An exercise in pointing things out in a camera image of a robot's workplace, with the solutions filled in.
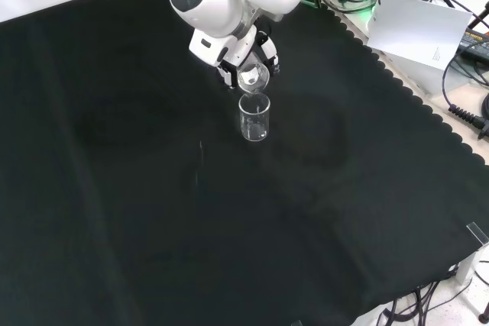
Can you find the clear plastic clip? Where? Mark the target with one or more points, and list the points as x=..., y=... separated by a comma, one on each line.
x=478, y=233

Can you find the black bench cloth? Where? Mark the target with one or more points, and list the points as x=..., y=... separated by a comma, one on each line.
x=114, y=150

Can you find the black power adapter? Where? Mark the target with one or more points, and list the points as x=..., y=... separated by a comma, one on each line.
x=475, y=41

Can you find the white bench frame corner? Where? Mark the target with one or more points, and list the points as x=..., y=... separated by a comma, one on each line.
x=468, y=268

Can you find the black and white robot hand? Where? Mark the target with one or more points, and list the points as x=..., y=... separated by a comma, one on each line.
x=206, y=45

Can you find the clear glass beaker with water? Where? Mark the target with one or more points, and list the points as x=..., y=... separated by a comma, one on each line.
x=252, y=76

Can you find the pale board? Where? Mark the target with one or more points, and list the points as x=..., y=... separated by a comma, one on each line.
x=416, y=28

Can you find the black tripod leg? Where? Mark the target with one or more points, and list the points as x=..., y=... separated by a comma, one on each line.
x=479, y=17

